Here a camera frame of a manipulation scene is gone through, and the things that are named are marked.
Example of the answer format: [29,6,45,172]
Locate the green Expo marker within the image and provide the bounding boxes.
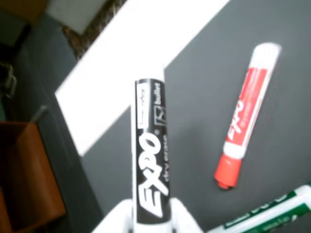
[208,183,311,233]

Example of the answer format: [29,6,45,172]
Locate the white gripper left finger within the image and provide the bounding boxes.
[91,198,134,233]

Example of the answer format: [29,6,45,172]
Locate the grey rectangular mat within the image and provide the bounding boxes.
[81,0,311,233]

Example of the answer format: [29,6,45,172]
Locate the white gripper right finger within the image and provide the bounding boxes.
[171,197,204,233]

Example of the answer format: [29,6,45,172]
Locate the brown open box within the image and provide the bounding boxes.
[0,120,67,233]

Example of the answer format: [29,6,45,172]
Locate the black Expo marker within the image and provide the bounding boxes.
[130,63,172,233]

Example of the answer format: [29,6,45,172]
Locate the red Expo marker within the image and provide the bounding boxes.
[213,43,283,192]

